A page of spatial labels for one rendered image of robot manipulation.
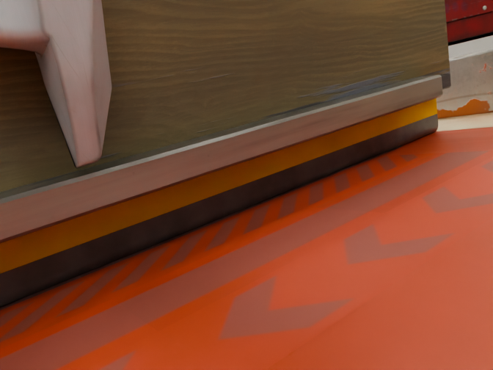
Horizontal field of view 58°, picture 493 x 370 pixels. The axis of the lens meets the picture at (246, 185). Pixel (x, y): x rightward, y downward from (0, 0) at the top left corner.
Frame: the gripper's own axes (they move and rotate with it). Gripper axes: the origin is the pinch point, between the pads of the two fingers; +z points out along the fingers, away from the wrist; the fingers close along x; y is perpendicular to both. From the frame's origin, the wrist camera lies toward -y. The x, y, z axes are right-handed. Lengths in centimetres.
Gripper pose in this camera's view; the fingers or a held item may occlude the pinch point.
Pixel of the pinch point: (77, 118)
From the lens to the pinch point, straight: 14.9
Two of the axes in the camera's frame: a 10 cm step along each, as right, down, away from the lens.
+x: 5.7, 0.2, -8.2
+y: -7.8, 3.2, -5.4
